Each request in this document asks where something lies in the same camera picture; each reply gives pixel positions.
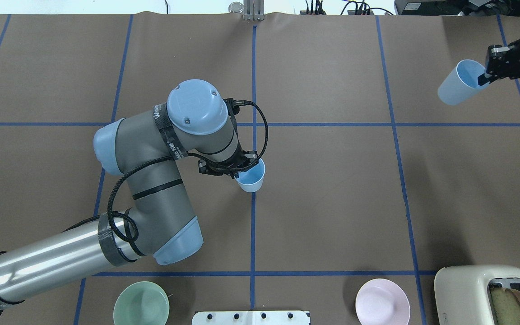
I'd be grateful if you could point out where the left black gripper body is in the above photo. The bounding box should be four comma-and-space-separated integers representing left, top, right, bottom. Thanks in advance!
197, 151, 260, 177

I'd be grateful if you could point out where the light blue cup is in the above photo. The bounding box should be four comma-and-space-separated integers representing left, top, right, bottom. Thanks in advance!
235, 159, 266, 193
437, 60, 490, 106

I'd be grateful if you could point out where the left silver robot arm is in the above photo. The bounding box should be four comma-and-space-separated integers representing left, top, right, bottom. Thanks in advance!
0, 79, 266, 313

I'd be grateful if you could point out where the green bowl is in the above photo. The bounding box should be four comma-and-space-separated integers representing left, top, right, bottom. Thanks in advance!
113, 281, 171, 325

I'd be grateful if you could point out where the pink bowl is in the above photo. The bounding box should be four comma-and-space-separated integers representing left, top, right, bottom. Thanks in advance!
354, 279, 411, 325

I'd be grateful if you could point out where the cream toaster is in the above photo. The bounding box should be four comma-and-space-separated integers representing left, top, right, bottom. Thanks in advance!
434, 264, 520, 325

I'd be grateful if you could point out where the bread slice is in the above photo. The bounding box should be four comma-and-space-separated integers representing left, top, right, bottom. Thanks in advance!
489, 288, 520, 325

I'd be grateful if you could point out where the aluminium frame post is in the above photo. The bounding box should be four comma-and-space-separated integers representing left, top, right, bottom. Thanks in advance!
242, 0, 265, 21

